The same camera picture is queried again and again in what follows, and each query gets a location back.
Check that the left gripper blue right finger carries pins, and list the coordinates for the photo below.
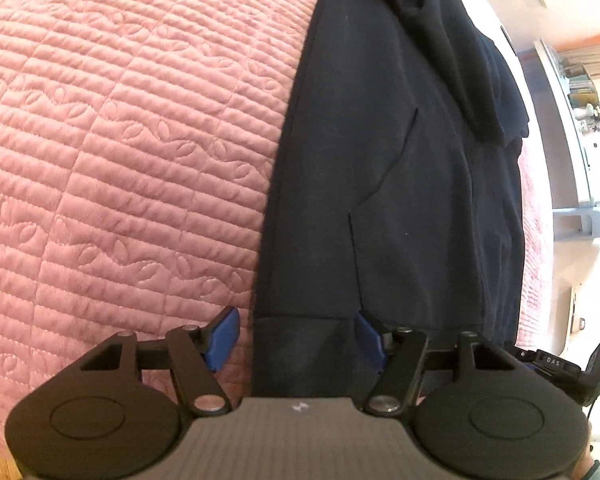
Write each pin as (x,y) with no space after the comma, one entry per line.
(398,357)

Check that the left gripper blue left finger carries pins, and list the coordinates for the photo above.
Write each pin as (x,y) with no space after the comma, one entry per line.
(196,354)

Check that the navy hoodie with white stripes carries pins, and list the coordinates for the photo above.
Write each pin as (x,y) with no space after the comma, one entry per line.
(395,191)

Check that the pink quilted bedspread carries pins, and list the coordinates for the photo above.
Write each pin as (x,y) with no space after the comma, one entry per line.
(137,138)

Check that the white vase with flowers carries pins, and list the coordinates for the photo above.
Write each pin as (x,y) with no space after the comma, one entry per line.
(588,118)

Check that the row of books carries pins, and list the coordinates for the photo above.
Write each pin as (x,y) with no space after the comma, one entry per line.
(581,88)

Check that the beige and orange curtain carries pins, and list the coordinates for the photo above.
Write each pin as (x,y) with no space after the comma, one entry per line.
(581,56)

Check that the white wall shelf desk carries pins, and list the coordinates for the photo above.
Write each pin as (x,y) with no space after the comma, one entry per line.
(574,188)

